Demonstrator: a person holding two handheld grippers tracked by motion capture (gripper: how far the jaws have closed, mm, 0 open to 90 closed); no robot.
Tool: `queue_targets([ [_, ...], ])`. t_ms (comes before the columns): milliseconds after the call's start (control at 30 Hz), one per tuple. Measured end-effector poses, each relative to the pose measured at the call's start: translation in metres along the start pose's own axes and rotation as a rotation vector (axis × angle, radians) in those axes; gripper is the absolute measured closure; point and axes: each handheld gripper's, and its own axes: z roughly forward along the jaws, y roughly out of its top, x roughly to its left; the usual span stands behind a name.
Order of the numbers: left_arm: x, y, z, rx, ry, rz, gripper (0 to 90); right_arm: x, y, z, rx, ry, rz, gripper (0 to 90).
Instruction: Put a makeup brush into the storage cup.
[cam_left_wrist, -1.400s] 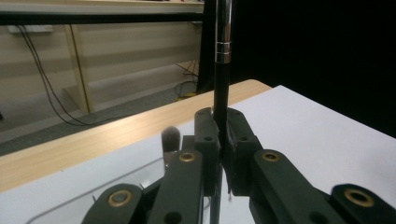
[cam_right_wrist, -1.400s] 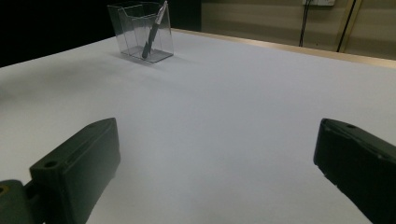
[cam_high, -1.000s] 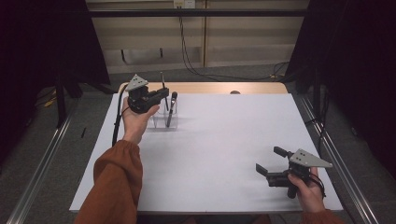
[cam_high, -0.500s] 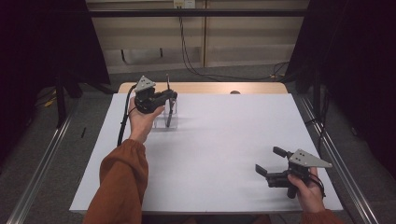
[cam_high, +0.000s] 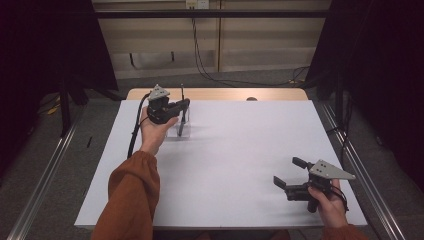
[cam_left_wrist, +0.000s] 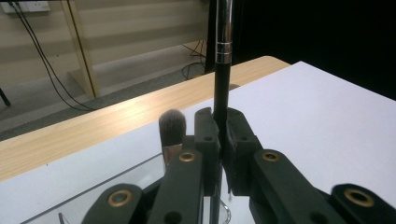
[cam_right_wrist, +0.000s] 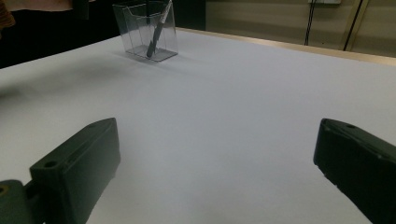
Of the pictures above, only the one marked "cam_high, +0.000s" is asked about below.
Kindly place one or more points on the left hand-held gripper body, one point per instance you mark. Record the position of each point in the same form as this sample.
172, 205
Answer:
158, 110

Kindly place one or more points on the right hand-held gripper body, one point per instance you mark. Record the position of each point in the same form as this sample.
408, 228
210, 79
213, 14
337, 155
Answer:
328, 170

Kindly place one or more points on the black marker pen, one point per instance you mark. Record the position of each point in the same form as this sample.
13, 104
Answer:
181, 126

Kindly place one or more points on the clear plastic organizer box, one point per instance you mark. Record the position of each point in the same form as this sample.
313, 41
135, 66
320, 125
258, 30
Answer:
173, 133

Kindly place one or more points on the person's left hand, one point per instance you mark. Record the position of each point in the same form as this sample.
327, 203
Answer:
153, 135

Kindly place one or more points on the person's right hand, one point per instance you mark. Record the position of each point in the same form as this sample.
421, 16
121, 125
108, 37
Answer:
331, 210

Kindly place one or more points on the white table sheet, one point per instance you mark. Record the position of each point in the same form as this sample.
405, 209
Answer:
233, 166

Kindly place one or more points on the small black stick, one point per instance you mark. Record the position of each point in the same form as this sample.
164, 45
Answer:
89, 142

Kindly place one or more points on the black metal stand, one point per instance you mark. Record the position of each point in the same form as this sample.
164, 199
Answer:
65, 110

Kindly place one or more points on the black curtain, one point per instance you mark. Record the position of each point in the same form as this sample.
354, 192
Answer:
383, 83
40, 66

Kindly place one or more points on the aluminium floor rail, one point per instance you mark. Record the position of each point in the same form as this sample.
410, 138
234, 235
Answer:
366, 180
40, 186

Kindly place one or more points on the white wall socket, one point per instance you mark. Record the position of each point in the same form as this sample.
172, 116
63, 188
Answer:
197, 4

